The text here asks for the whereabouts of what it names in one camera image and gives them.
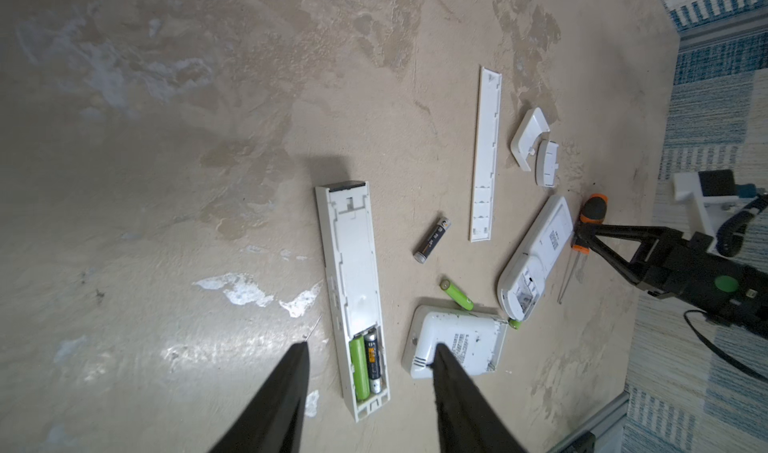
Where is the black battery slim remote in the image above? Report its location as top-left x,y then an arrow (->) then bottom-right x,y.
363,328 -> 383,395

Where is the green battery slim remote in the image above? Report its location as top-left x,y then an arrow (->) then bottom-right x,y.
349,336 -> 370,402

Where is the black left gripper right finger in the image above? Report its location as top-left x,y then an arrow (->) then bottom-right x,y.
430,343 -> 526,452

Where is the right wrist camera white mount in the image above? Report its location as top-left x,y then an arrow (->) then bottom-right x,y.
672,169 -> 767,258

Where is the white remote control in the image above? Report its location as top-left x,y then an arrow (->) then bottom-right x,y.
497,195 -> 574,322
402,304 -> 508,379

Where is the black silver battery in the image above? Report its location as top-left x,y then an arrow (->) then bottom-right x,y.
413,217 -> 451,264

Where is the orange black handle screwdriver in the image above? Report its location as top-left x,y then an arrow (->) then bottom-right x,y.
557,193 -> 608,305

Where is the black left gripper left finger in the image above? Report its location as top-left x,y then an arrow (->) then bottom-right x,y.
211,342 -> 310,452

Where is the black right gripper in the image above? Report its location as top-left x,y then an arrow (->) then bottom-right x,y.
581,224 -> 767,338

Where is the long white battery cover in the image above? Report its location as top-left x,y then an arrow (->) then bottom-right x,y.
469,67 -> 502,242

